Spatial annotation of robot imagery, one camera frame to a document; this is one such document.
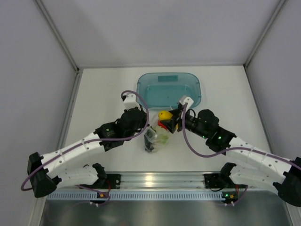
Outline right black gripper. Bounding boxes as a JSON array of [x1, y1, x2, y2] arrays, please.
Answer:
[[161, 108, 209, 139]]

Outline yellow fake food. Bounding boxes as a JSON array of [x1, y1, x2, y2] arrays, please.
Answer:
[[158, 111, 173, 121]]

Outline red fake food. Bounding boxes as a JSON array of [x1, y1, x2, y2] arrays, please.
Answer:
[[158, 120, 167, 130]]

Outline clear dotted zip bag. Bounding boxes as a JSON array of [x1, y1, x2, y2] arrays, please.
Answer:
[[145, 112, 173, 153]]

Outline dark blue fake food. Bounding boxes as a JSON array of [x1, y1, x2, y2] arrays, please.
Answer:
[[143, 129, 157, 153]]

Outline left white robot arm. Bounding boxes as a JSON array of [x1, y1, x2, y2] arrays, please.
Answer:
[[27, 106, 149, 198]]

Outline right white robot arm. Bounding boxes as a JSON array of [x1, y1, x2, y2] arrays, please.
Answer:
[[158, 107, 301, 207]]

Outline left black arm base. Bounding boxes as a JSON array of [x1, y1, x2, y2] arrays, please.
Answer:
[[96, 173, 121, 189]]

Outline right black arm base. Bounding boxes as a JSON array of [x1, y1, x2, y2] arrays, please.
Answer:
[[204, 173, 225, 190]]

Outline teal plastic bin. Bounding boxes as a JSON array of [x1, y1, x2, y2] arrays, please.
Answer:
[[136, 72, 202, 109]]

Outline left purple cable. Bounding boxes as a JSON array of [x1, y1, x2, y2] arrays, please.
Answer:
[[21, 90, 151, 191]]

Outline purple cable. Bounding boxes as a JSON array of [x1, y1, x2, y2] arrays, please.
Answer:
[[21, 90, 151, 191], [181, 102, 301, 171]]

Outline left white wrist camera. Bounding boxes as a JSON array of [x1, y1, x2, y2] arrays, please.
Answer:
[[122, 93, 139, 110]]

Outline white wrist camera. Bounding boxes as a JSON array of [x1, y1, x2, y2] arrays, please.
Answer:
[[122, 93, 139, 110], [178, 96, 194, 109]]

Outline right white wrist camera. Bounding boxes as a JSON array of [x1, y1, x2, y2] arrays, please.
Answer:
[[178, 96, 194, 109]]

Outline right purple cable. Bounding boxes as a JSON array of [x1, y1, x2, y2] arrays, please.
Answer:
[[181, 102, 301, 171]]

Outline aluminium mounting rail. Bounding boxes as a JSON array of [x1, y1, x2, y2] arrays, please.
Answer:
[[54, 172, 246, 189]]

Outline slotted cable duct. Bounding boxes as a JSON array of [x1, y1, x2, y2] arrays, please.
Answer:
[[47, 191, 234, 201]]

